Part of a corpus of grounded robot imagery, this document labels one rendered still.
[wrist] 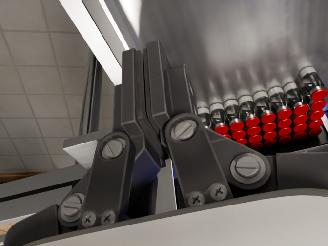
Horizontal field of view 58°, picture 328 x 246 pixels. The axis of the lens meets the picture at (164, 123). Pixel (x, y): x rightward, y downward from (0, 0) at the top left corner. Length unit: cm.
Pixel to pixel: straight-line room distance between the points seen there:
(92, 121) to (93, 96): 9
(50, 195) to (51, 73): 105
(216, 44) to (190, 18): 5
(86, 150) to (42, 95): 123
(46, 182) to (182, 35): 45
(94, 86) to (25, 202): 37
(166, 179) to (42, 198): 33
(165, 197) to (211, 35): 22
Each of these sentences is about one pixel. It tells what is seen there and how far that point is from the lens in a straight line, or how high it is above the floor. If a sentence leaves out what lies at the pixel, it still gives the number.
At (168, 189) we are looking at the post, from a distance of 42.
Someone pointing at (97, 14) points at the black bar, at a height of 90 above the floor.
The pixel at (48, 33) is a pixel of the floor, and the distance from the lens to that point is 148.
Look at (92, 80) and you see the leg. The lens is 89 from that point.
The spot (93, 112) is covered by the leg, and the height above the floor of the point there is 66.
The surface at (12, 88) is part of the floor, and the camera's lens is 177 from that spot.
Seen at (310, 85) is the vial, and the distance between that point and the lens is 44.
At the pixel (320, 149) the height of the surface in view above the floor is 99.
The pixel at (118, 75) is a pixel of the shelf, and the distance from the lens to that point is 41.
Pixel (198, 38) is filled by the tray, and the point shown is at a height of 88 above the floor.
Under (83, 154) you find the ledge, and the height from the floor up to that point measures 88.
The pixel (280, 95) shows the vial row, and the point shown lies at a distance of 46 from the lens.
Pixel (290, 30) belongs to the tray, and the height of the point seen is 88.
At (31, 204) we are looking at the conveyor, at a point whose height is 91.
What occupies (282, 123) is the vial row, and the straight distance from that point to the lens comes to 47.
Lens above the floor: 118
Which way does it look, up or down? 39 degrees down
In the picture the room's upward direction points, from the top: 174 degrees clockwise
